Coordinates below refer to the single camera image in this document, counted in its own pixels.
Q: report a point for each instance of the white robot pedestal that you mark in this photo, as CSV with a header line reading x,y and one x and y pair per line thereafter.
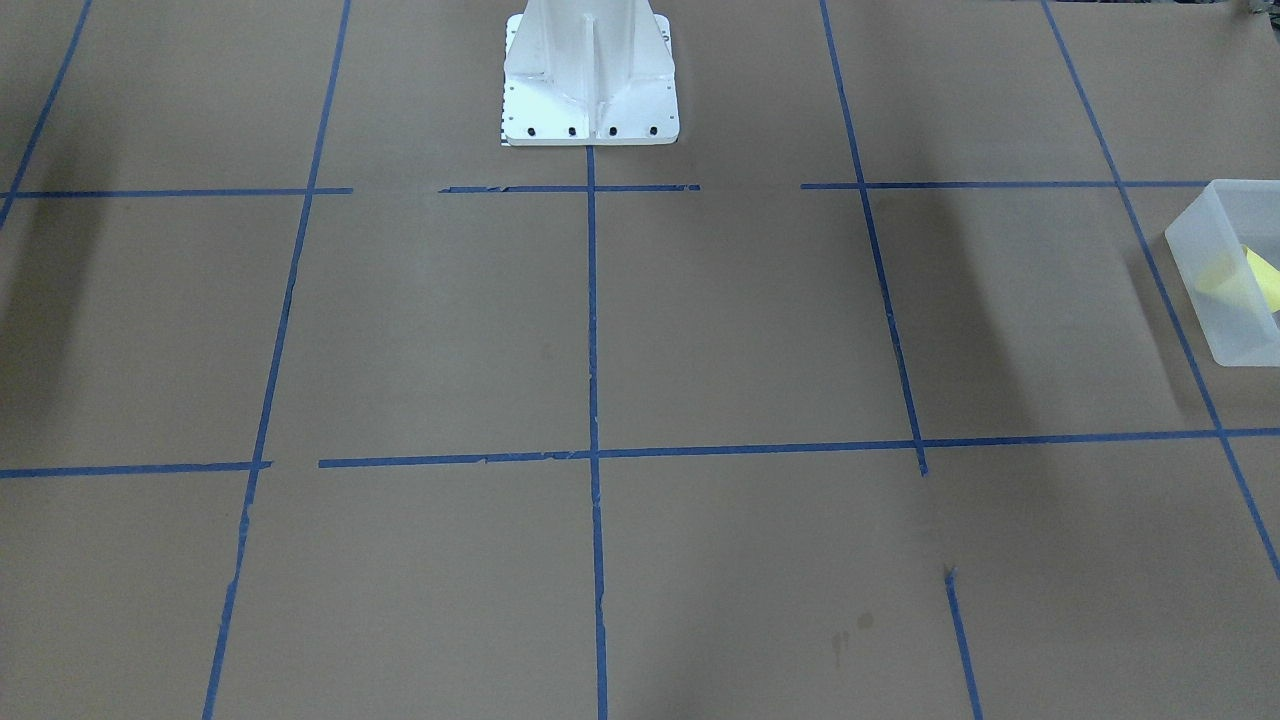
x,y
589,73

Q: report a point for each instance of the clear plastic box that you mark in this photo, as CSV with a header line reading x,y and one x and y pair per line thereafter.
x,y
1226,247

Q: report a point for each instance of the yellow plastic cup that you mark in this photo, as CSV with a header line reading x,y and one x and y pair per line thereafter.
x,y
1242,279

